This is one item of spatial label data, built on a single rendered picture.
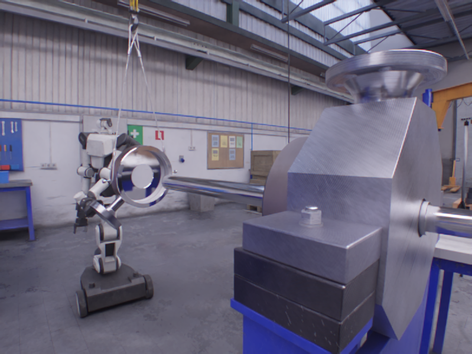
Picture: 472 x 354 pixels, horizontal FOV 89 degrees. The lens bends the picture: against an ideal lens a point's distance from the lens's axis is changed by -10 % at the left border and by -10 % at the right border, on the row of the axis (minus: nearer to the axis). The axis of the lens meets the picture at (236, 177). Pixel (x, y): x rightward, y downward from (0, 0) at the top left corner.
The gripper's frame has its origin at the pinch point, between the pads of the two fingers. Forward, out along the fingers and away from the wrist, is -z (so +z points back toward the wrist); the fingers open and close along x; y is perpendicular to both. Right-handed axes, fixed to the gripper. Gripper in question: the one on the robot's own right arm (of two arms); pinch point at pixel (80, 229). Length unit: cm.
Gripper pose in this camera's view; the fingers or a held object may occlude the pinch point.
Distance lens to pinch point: 253.4
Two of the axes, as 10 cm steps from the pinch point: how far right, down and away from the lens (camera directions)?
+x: -3.6, -0.6, -9.3
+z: 1.6, -9.9, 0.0
